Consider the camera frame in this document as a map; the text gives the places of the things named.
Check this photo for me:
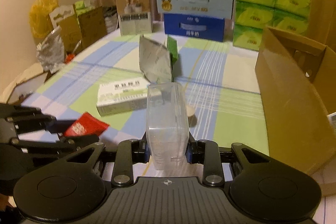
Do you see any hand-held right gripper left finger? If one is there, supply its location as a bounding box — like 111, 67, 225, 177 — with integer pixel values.
66, 139, 151, 187

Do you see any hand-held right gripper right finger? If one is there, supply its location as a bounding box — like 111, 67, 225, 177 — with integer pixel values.
185, 140, 271, 187

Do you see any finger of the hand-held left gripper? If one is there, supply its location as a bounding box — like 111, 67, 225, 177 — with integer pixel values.
18, 135, 100, 157
12, 105, 78, 134

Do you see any clear plastic box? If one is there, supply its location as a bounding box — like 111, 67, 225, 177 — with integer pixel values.
146, 83, 189, 170

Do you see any red snack packet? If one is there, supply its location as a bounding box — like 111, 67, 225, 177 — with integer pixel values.
64, 112, 110, 137

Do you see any white green tablet box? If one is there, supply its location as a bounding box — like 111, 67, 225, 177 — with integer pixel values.
97, 80, 149, 117

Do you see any checked cloth desktop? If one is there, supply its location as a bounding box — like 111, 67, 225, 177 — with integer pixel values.
18, 21, 271, 180

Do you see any shallow brown carton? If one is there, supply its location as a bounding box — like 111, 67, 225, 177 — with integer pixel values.
8, 72, 49, 105

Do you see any crumpled silver foil bag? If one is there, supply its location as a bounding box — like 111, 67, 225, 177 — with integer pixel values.
36, 26, 66, 73

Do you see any silver foil pouch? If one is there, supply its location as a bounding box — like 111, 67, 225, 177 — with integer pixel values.
138, 35, 174, 83

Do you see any yellow plastic bag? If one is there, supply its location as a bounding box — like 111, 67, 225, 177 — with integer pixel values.
29, 0, 59, 39

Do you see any brown cardboard box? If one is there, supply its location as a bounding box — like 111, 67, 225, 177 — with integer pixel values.
56, 6, 108, 54

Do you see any white cutout cardboard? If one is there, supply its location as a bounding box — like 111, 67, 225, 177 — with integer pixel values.
49, 5, 76, 28

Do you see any white ribbed container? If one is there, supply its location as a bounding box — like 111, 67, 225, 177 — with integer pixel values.
104, 6, 120, 33

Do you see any loose green tissue packet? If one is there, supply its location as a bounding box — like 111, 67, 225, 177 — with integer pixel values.
75, 0, 96, 12

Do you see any dark blue milk carton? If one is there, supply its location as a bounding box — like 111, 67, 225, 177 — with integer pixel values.
163, 13, 226, 42

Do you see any white product box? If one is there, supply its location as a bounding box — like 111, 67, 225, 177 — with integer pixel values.
115, 0, 153, 36

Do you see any light blue milk carton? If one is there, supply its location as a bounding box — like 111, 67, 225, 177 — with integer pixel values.
155, 0, 235, 20

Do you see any stack of green tissue packs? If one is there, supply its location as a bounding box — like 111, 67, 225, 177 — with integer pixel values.
232, 0, 313, 51

